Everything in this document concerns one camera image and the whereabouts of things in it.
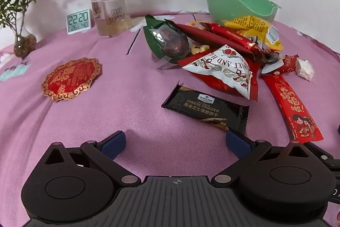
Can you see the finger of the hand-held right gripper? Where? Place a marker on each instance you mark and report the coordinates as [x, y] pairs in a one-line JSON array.
[[325, 161]]

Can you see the silver white small packet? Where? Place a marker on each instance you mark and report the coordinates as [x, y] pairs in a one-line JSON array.
[[271, 66]]

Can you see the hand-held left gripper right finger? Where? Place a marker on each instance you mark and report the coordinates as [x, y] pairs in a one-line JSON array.
[[237, 143]]

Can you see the white digital clock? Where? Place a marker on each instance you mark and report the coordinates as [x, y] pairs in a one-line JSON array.
[[78, 21]]

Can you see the black cracker packet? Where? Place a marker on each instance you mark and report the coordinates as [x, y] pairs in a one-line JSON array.
[[202, 106]]

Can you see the red brown-ended stick packet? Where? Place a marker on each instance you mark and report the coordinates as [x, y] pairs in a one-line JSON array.
[[233, 36]]

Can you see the small red candy wrapper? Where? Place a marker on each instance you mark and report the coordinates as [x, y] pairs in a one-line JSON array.
[[289, 63]]

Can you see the long red cartoon stick packet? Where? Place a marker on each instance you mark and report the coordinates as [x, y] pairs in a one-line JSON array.
[[289, 104]]

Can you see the green plastic bowl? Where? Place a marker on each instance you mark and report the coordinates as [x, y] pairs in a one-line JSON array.
[[239, 6]]

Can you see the green dried date packet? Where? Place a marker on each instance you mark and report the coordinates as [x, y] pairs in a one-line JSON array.
[[152, 38]]

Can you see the red white snack packet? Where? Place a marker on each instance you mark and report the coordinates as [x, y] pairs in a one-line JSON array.
[[225, 70]]

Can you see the yellow snack packet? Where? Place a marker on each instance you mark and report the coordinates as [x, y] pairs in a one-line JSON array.
[[252, 26]]

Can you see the dark red stick packet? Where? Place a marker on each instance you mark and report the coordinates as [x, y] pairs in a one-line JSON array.
[[196, 35]]

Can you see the red gold ornate decal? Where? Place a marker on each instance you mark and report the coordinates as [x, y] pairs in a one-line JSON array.
[[71, 78]]

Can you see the clear nut packet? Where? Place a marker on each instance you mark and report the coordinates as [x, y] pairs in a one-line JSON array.
[[198, 49]]

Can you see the small white candy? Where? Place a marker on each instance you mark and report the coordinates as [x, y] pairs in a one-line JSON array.
[[304, 68]]

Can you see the plant in glass vase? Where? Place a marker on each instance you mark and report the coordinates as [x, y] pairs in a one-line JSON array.
[[25, 43]]

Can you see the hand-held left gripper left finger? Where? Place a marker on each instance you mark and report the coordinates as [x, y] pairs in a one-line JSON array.
[[115, 143]]

